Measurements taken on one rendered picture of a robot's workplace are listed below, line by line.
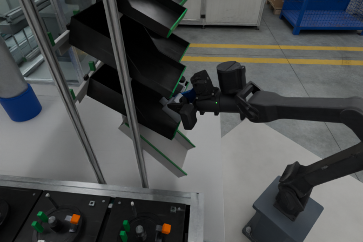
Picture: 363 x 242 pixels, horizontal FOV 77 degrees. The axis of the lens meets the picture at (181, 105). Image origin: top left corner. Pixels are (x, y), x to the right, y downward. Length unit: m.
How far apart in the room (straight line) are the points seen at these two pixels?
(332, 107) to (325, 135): 2.21
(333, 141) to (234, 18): 2.76
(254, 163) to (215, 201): 0.26
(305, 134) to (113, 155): 1.98
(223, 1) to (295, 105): 3.97
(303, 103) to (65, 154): 1.00
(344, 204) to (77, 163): 1.09
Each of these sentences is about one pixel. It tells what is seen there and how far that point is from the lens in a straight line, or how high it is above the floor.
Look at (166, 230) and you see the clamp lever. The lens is 0.69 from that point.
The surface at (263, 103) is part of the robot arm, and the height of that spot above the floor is 1.39.
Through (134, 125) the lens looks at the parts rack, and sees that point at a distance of 0.66.
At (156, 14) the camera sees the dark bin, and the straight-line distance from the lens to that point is 0.56.
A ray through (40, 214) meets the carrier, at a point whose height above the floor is 1.04.
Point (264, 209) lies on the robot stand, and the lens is 0.76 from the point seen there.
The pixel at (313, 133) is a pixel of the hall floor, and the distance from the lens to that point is 2.67.
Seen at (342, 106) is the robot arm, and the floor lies 1.44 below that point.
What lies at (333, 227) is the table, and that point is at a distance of 1.06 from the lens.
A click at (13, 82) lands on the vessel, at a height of 1.08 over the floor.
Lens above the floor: 1.71
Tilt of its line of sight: 41 degrees down
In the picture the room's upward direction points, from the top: straight up
